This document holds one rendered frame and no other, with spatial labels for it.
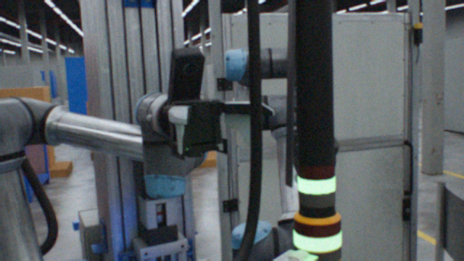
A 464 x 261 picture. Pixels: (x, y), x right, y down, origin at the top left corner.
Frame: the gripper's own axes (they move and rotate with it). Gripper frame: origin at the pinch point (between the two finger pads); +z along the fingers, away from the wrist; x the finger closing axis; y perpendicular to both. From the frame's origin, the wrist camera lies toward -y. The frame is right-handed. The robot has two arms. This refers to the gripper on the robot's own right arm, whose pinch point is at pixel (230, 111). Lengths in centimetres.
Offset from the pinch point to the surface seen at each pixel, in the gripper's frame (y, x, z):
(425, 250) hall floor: 167, -299, -224
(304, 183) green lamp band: 5.4, 1.3, 17.3
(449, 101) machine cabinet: 93, -921, -682
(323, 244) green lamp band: 10.8, 0.5, 18.9
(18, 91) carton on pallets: 9, 21, -792
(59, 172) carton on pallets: 155, -30, -768
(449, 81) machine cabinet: 43, -921, -682
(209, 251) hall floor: 166, -128, -330
